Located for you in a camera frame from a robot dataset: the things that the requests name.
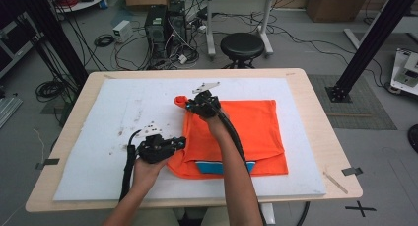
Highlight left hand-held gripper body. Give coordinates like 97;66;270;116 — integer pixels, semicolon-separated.
135;121;174;165

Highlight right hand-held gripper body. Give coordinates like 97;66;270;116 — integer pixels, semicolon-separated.
191;81;222;119

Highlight orange polo shirt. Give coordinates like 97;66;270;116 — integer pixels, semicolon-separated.
166;95;290;181

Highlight person's right hand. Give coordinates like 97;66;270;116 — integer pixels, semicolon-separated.
200;112;231;138

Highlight person's left hand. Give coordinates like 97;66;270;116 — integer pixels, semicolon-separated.
131;158;171;194

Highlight person's legs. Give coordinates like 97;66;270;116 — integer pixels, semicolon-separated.
132;206;231;226

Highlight black round stool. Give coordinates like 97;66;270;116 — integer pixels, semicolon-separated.
219;32;266;70

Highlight white foam board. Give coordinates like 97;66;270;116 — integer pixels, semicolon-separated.
52;77;327;202

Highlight black computer tower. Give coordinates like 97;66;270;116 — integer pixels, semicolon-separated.
144;4;169;59

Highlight small white box device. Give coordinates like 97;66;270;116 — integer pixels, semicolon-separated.
112;19;133;43

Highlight grey tape piece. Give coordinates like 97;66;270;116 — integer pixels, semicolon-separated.
341;167;364;177
35;158;61;171

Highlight light wooden table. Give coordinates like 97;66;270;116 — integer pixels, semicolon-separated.
25;67;364;214

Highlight round white table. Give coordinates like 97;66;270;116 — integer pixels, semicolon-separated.
48;0;110;13

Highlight thin wooden stick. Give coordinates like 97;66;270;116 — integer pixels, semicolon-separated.
322;171;349;195

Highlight grey floor mat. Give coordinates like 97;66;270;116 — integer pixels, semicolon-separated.
307;73;398;131

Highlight closed cardboard box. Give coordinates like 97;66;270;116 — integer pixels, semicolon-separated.
305;0;371;23

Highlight black tape cross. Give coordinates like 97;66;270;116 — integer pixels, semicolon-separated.
344;200;378;218

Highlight white machine base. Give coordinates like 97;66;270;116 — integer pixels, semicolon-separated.
389;47;418;96

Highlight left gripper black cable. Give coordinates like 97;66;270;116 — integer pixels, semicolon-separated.
118;129;143;202

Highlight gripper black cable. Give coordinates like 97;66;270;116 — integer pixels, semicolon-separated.
118;129;143;202
215;108;247;165

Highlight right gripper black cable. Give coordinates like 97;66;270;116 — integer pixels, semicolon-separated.
215;108;247;165

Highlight small coiled black cable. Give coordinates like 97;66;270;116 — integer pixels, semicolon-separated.
94;34;116;48

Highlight large coiled black cable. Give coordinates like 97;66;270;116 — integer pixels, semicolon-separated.
35;79;72;103

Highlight black metal post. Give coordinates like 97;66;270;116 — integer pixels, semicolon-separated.
324;0;418;104
13;0;90;89

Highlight silver aluminium rail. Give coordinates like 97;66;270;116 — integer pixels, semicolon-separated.
0;96;24;128

